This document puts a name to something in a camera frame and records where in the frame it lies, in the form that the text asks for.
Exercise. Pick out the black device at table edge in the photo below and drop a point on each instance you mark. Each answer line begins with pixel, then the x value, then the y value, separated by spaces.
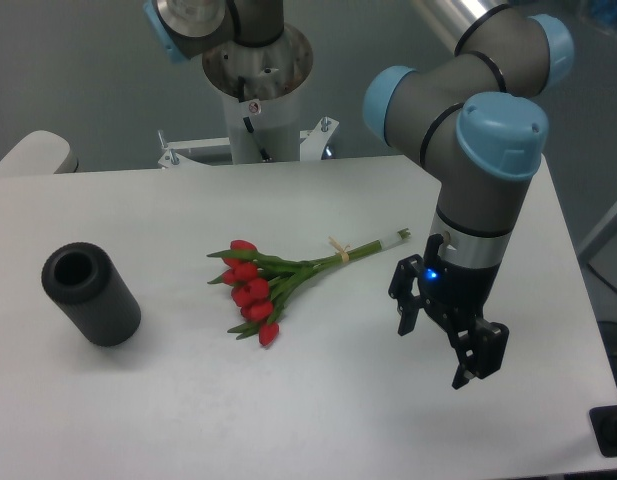
pixel 604 424

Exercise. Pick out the white rounded chair part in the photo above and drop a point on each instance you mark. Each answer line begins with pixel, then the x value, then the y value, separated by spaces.
pixel 39 153

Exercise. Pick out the white furniture at right edge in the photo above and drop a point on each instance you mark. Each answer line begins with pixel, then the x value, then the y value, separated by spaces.
pixel 598 237

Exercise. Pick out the red tulip bouquet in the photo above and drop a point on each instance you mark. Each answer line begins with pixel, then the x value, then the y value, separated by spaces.
pixel 262 284

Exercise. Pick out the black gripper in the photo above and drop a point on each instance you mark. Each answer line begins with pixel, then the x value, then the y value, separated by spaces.
pixel 454 298

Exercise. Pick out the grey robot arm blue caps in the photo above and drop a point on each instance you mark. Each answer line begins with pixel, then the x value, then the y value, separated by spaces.
pixel 471 123

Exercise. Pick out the black cylindrical vase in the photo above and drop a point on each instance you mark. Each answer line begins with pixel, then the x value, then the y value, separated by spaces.
pixel 81 279

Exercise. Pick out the white metal base bracket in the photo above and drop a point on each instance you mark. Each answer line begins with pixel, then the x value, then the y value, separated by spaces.
pixel 312 145

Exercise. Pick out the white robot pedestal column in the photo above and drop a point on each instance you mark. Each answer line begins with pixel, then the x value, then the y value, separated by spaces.
pixel 260 87

